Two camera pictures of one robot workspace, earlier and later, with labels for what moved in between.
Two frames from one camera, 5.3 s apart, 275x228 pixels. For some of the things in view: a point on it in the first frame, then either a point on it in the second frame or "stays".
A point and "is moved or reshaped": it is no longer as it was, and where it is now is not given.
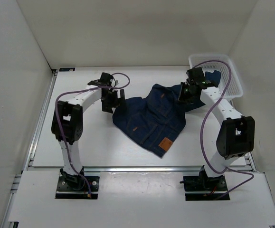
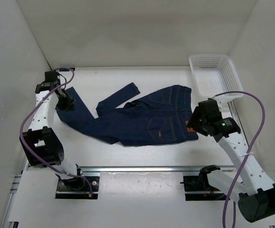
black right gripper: [182, 98] → [193, 122]
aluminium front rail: [132, 169] stays
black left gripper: [107, 107] → [69, 105]
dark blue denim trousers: [155, 120] is moved or reshaped
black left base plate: [77, 187] stays
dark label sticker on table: [66, 69] stays
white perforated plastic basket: [234, 89] stays
